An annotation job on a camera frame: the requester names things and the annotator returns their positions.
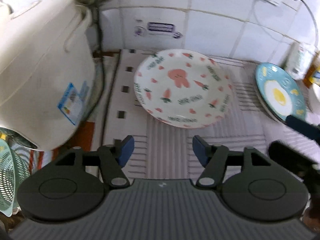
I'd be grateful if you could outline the pink rabbit carrot plate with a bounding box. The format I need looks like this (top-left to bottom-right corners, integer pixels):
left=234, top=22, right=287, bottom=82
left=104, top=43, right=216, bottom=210
left=133, top=49, right=233, bottom=129

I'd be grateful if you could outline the blue fried egg plate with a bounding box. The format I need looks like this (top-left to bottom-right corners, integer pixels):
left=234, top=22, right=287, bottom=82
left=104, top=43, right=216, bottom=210
left=254, top=62, right=307, bottom=122

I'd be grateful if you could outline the red striped cloth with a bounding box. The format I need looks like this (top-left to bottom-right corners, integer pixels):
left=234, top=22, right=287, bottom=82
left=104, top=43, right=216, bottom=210
left=27, top=121, right=101, bottom=174

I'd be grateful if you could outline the striped table mat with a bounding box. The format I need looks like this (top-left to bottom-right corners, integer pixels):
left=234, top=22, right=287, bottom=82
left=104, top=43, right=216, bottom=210
left=101, top=50, right=319, bottom=180

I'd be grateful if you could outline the green plastic basket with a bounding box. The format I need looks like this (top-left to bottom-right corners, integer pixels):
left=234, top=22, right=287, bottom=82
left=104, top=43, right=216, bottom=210
left=1, top=132, right=32, bottom=217

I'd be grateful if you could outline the yellow label oil bottle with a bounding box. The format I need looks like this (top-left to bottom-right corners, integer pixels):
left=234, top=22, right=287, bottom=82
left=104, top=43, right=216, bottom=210
left=303, top=51, right=320, bottom=88

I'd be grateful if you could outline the white salt bag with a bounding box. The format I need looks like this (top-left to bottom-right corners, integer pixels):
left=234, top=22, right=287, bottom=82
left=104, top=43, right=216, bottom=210
left=284, top=42, right=316, bottom=81

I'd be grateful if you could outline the white rice cooker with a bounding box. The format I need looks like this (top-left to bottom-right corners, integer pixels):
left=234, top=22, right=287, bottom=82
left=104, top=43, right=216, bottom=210
left=1, top=0, right=95, bottom=151

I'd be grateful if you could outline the blue wall sticker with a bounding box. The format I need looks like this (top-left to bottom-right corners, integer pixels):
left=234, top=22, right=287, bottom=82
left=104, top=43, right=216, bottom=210
left=133, top=20, right=183, bottom=40

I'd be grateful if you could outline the black adapter cable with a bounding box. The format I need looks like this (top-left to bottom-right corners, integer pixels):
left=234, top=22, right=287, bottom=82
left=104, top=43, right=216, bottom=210
left=295, top=0, right=320, bottom=55

